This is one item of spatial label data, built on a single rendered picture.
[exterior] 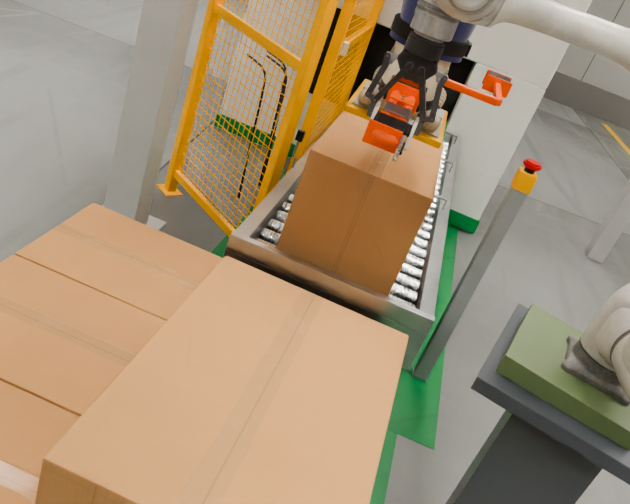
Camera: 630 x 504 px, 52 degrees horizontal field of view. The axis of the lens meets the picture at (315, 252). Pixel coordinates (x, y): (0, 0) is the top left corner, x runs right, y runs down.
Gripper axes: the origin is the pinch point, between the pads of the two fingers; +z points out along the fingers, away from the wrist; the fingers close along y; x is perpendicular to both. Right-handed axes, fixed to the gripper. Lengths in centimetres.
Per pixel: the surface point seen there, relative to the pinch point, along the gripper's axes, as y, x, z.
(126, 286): 51, -5, 69
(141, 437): 13, 76, 30
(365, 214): -1, -50, 42
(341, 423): -12, 58, 29
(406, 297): -25, -64, 71
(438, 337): -48, -98, 101
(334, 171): 12, -50, 32
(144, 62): 105, -111, 43
